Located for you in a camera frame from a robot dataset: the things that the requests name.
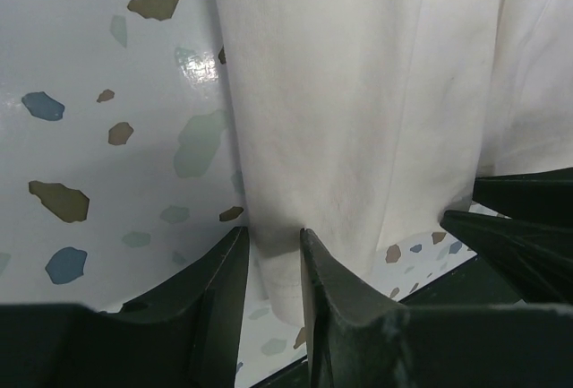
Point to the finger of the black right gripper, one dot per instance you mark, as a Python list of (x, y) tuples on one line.
[(536, 194), (534, 259)]

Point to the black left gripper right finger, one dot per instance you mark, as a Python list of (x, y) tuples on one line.
[(357, 337)]

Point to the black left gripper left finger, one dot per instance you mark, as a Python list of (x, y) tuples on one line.
[(183, 333)]

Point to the white t-shirt red print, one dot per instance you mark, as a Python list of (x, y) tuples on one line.
[(364, 120)]

